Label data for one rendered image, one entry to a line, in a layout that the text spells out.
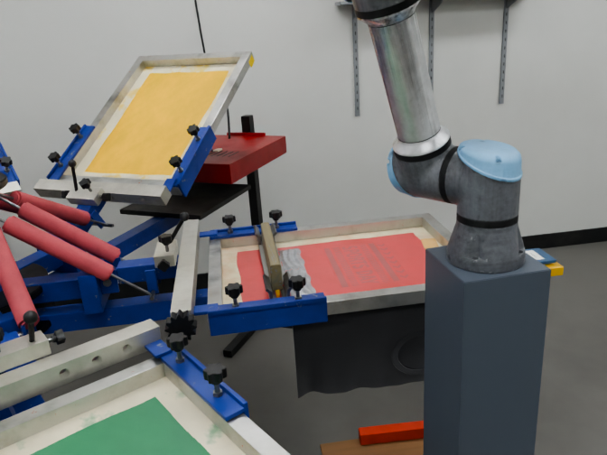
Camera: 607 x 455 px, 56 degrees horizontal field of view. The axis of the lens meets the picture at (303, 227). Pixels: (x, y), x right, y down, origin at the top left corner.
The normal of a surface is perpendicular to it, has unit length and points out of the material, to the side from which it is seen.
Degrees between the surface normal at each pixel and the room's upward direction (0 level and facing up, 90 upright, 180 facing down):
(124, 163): 32
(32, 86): 90
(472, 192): 90
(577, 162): 90
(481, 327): 90
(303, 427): 0
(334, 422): 0
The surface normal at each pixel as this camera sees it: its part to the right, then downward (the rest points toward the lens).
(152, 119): -0.25, -0.62
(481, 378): 0.21, 0.33
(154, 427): -0.06, -0.94
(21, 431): 0.62, 0.23
